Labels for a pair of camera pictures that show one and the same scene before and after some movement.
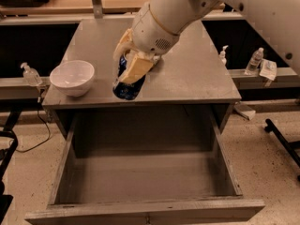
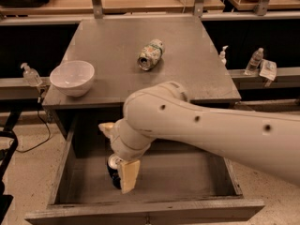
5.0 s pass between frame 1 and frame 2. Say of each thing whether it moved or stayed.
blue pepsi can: moved
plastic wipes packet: stayed
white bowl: stayed
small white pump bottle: stayed
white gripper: moved
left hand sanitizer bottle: stayed
